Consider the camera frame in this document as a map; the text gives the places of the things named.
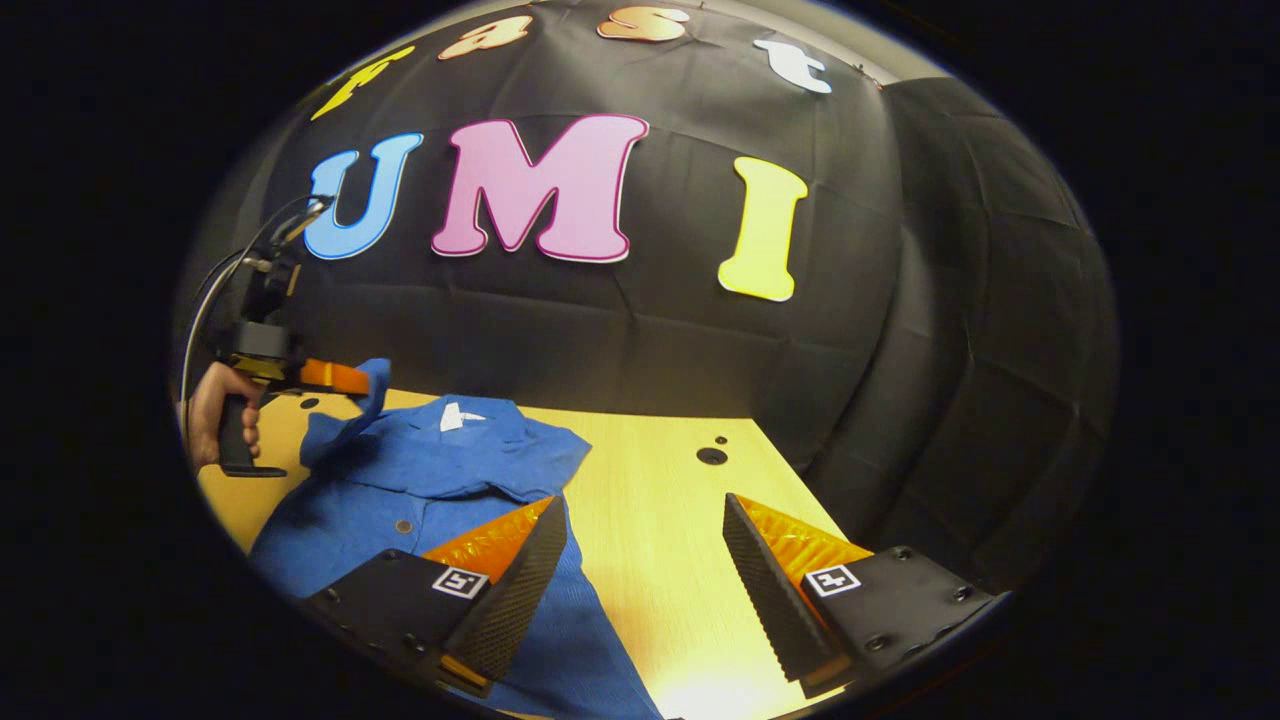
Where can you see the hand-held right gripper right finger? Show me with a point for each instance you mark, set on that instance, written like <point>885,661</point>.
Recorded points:
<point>770,590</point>

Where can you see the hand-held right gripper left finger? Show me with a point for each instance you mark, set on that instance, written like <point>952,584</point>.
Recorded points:
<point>515,590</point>

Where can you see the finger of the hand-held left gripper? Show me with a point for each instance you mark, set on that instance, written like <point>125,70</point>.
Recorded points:
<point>335,377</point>

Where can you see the blue button shirt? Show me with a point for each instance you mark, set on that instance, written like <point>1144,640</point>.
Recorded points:
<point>420,480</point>

